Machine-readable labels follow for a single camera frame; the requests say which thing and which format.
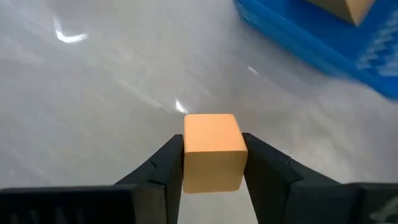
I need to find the orange cube block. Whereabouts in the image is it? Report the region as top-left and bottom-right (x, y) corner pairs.
(182, 113), (249, 194)

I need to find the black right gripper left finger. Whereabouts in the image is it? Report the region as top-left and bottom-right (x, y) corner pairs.
(115, 134), (184, 224)

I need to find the blue plastic basket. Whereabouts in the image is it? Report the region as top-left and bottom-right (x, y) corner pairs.
(233, 0), (398, 101)

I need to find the yellow prism block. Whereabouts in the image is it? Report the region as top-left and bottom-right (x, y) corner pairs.
(306, 0), (377, 27)

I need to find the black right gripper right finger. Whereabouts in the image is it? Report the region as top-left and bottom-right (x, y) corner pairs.
(242, 133), (352, 224)

